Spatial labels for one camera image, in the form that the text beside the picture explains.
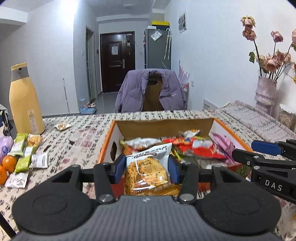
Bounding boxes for orange pumpkin cardboard box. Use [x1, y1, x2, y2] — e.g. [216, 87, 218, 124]
[98, 117, 254, 200]

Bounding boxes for white mop stick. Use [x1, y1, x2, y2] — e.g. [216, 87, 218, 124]
[62, 78, 70, 114]

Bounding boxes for yellow thermos bottle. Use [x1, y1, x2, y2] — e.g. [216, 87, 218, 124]
[9, 62, 45, 135]

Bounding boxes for dried pink roses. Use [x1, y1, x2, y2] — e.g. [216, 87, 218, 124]
[240, 15, 296, 82]

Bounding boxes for white umbrella on fridge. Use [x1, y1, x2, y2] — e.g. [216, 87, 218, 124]
[164, 28, 171, 60]

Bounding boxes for pink textured vase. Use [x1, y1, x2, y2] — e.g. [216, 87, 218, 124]
[254, 76, 276, 115]

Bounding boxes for purple plastic bag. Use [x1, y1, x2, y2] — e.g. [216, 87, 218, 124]
[0, 136, 14, 162]

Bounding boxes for orange tangerine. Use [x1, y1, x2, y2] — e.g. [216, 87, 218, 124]
[0, 166, 8, 185]
[2, 156, 18, 173]

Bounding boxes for wooden chair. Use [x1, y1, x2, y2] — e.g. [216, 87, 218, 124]
[142, 76, 164, 111]

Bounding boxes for small cracker packet on table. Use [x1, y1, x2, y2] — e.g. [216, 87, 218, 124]
[55, 122, 72, 131]

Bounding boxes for dark entrance door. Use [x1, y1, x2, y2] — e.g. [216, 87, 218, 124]
[100, 32, 135, 93]

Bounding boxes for pink woven table runner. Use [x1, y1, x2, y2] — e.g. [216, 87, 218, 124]
[215, 100, 295, 146]

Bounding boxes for blue pet feeder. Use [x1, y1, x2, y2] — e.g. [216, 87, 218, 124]
[79, 98, 96, 115]

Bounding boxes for wall picture frame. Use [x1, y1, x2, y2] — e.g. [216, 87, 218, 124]
[178, 12, 187, 33]

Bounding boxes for yellow box on fridge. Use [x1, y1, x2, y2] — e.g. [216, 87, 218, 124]
[152, 21, 170, 28]

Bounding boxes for pink foil snack bag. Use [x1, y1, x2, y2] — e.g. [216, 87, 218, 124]
[213, 133, 235, 164]

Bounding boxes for grey refrigerator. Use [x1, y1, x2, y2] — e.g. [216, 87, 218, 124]
[144, 28, 171, 69]

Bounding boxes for cracker snack packet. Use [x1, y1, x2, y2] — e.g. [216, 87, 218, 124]
[125, 143, 181, 196]

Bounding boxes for purple puffer jacket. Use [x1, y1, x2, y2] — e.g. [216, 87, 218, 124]
[115, 68, 187, 113]

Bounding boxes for green snack bar on table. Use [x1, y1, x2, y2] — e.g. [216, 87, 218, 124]
[8, 133, 28, 157]

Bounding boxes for calligraphy print tablecloth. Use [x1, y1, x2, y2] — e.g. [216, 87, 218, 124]
[0, 109, 296, 241]

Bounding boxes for red snack bag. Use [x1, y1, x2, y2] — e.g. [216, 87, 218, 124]
[162, 137, 227, 160]

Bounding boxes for white sachet on table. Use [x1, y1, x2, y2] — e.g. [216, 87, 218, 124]
[29, 152, 49, 169]

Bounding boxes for clear jar of nuts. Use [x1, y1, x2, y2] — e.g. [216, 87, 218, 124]
[277, 104, 295, 132]

